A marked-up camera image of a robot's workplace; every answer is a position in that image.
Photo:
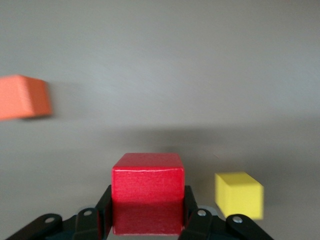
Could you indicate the red wooden block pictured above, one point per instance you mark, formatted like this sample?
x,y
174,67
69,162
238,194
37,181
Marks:
x,y
147,190

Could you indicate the yellow wooden block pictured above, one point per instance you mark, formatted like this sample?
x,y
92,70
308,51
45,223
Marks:
x,y
240,195

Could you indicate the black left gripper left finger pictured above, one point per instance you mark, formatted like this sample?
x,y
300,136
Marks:
x,y
85,222

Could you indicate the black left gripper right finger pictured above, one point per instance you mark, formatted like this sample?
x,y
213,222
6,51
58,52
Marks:
x,y
207,225

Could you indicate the orange wooden block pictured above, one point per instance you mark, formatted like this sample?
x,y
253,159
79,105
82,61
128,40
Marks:
x,y
22,97

